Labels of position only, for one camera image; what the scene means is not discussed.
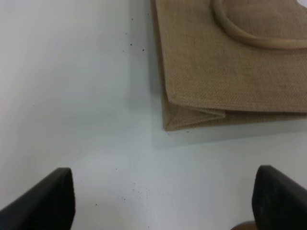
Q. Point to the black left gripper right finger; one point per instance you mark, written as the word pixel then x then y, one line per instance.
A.
pixel 278 202

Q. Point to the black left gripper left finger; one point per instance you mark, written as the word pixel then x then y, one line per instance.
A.
pixel 49 205

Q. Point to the pink peach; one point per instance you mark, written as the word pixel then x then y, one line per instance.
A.
pixel 249 225

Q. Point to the brown linen tote bag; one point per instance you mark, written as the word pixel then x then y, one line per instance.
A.
pixel 231 61

